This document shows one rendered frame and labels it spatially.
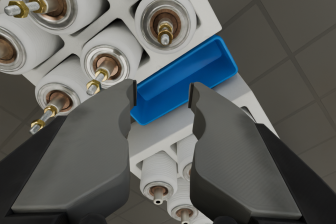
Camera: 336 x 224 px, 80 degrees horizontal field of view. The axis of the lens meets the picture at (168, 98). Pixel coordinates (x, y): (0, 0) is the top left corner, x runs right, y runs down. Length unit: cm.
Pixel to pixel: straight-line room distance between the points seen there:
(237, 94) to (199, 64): 17
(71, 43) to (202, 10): 25
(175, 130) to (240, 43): 31
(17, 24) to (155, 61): 23
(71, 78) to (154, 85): 30
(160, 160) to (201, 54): 32
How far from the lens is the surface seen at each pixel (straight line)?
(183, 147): 51
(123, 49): 34
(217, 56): 62
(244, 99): 49
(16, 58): 41
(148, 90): 65
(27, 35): 40
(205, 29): 40
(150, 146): 55
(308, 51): 72
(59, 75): 40
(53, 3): 34
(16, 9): 29
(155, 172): 53
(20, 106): 84
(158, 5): 32
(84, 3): 35
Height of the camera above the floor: 57
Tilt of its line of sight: 59 degrees down
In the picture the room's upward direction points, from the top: 179 degrees clockwise
